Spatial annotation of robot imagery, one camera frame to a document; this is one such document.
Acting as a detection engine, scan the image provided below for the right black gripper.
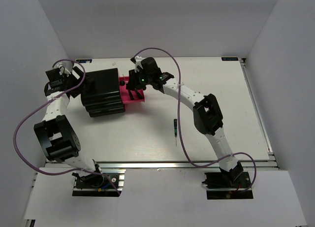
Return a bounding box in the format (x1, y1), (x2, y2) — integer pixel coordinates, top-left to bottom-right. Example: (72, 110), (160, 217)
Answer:
(126, 67), (153, 91)

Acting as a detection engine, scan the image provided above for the small precision screwdriver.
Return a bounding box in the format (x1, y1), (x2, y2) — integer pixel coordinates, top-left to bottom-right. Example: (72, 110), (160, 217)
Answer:
(135, 91), (143, 99)
(128, 90), (134, 100)
(173, 119), (178, 146)

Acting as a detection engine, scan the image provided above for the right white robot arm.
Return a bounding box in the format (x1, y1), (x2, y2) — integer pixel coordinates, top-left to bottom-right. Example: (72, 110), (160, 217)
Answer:
(126, 57), (243, 187)

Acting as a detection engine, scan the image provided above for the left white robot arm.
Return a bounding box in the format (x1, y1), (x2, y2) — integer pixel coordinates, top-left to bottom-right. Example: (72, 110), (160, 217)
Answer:
(34, 62), (104, 187)

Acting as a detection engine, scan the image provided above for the black drawer cabinet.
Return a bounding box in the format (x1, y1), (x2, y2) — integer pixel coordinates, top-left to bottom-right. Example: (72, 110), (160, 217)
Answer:
(81, 68), (126, 118)

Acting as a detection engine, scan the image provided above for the blue label sticker left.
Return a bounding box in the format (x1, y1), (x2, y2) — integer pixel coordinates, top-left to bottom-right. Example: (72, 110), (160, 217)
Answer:
(76, 59), (92, 64)

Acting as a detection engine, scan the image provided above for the blue label sticker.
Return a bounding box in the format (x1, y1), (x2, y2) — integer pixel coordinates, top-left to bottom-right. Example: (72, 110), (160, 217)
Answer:
(76, 59), (92, 64)
(221, 57), (239, 62)

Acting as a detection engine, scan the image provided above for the blue label sticker right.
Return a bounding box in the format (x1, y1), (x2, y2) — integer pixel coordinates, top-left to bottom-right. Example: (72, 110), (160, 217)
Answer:
(221, 57), (239, 62)

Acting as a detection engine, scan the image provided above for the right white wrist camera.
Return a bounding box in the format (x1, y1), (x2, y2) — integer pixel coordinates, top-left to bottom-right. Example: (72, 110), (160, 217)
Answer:
(130, 56), (144, 72)

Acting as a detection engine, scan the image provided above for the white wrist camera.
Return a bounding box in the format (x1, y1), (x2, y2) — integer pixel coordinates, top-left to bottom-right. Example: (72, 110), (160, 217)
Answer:
(52, 60), (73, 68)
(130, 56), (144, 72)

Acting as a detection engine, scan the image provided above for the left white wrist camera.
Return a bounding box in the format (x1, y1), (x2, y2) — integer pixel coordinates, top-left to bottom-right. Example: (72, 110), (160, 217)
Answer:
(52, 60), (73, 68)

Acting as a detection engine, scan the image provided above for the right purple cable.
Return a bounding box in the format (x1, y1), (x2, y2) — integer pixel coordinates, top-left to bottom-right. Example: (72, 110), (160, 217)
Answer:
(134, 47), (258, 194)

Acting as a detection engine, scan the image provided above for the purple cable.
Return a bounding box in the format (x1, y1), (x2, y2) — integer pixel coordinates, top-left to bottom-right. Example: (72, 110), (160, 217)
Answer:
(134, 47), (258, 194)
(12, 58), (121, 195)

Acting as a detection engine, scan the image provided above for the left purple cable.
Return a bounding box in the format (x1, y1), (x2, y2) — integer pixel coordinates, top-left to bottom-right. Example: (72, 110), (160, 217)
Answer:
(12, 58), (121, 195)

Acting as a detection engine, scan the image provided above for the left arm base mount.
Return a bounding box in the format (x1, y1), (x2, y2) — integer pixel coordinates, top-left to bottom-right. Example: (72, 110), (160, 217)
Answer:
(72, 165), (122, 197)

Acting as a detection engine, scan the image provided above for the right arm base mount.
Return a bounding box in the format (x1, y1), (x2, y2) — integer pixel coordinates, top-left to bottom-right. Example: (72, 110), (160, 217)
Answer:
(201, 172), (253, 200)

